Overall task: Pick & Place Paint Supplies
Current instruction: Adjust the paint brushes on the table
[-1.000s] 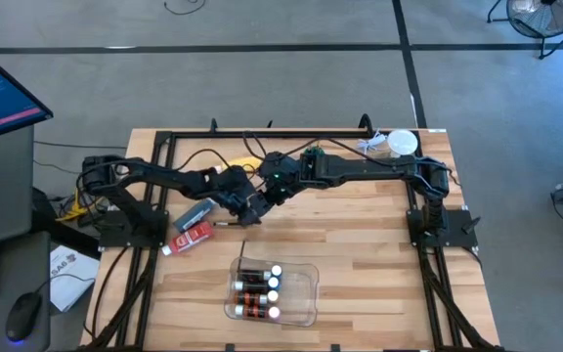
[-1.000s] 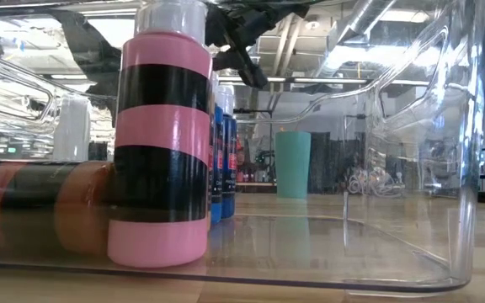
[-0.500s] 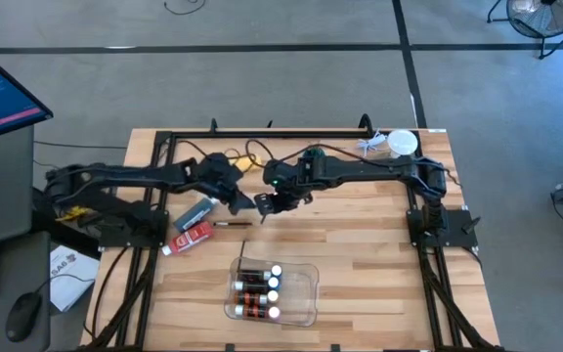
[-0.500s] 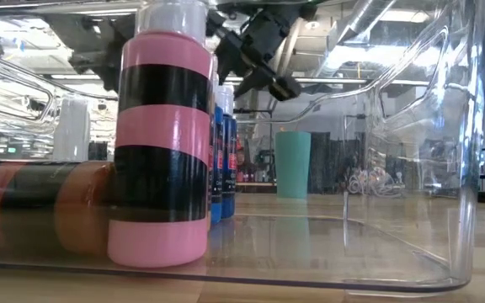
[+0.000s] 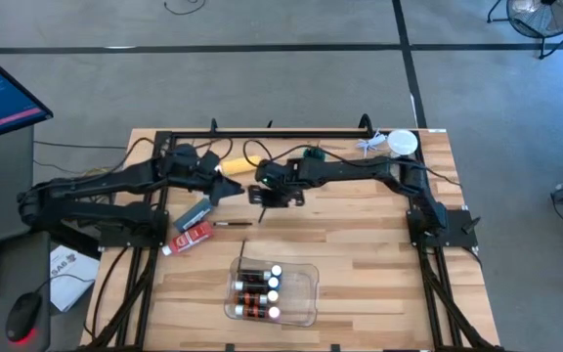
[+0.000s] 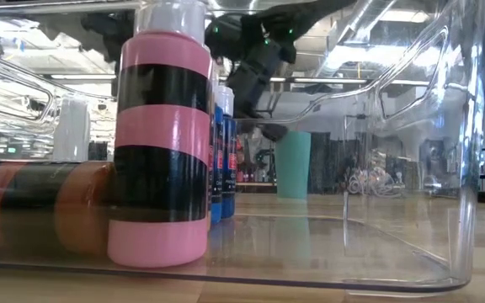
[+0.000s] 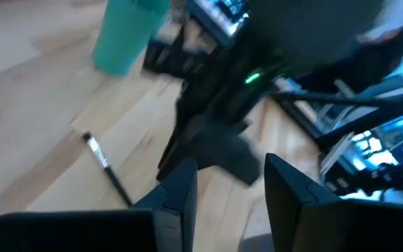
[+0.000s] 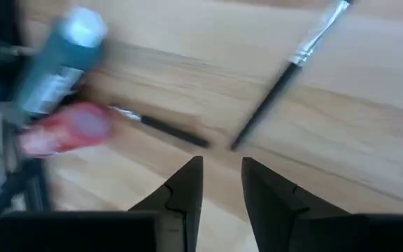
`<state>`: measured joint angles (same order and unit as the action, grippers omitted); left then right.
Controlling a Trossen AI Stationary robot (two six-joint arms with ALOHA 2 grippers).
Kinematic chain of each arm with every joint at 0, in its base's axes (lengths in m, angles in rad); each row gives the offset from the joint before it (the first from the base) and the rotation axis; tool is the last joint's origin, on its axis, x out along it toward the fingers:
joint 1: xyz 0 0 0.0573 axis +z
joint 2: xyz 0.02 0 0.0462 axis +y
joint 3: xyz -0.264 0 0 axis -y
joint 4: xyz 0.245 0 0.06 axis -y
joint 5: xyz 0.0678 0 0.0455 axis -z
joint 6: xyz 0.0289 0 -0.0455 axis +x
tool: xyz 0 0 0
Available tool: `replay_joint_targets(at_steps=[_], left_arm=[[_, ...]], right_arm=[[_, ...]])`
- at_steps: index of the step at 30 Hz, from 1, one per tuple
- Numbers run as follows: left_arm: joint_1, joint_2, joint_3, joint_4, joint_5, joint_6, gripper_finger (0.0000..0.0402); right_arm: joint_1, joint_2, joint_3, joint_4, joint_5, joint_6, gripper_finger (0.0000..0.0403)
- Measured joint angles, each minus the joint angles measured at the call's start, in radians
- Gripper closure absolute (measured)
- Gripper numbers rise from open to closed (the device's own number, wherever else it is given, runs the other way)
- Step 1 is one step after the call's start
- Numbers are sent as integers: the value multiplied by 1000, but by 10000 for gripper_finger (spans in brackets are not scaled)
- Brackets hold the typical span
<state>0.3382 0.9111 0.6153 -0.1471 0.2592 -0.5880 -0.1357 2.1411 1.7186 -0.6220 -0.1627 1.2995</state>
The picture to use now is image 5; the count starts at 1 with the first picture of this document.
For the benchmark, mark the large yellow paint bottle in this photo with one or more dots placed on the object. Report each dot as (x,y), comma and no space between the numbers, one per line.
(240,165)

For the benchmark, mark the grey computer desk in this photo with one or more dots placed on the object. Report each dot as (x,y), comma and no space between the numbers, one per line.
(3,195)

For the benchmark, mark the large red paint bottle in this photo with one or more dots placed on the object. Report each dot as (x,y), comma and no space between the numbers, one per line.
(188,238)

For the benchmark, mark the clear plastic bin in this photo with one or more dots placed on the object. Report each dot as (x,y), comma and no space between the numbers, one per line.
(301,298)

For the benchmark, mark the small blue paint bottle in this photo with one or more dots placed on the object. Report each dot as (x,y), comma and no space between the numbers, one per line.
(276,270)
(273,282)

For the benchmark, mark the teal plastic cup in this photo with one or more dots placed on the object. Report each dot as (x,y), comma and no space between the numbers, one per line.
(313,153)

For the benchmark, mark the black computer mouse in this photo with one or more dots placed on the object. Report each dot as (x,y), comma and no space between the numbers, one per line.
(22,315)

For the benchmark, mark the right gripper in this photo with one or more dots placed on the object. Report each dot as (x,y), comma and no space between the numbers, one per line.
(276,178)

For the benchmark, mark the reddish brown paint bottle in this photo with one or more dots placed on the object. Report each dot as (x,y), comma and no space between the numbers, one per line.
(251,298)

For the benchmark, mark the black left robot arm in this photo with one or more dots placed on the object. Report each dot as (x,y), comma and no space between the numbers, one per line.
(91,188)

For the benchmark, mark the large dark teal paint bottle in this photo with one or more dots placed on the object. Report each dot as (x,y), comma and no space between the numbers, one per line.
(192,215)

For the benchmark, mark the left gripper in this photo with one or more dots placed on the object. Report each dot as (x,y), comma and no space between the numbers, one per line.
(188,168)

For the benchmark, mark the black aluminium table frame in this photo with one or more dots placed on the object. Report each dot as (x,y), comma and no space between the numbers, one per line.
(272,134)

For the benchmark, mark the bronze paint bottle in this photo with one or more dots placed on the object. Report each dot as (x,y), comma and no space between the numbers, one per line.
(253,275)

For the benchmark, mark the black floor fan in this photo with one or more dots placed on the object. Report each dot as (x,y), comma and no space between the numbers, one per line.
(545,19)

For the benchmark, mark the black paintbrush silver ferrule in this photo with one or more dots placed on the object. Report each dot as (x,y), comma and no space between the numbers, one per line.
(242,249)

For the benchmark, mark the orange paint bottle black label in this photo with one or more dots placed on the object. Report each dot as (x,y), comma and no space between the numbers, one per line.
(252,311)

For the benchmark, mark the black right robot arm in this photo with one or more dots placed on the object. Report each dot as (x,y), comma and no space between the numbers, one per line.
(350,171)

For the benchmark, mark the thin black paintbrush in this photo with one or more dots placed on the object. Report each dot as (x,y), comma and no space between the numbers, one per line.
(232,224)
(262,215)

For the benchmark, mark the white mushroom-shaped stand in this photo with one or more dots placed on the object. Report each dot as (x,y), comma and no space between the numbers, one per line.
(402,142)

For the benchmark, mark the dark brown paint bottle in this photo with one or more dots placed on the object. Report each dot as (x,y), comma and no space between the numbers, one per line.
(251,286)

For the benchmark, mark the white paper booklet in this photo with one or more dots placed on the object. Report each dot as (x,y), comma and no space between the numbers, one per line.
(73,281)

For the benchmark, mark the clear jar white lid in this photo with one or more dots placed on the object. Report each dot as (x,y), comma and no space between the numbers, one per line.
(245,155)

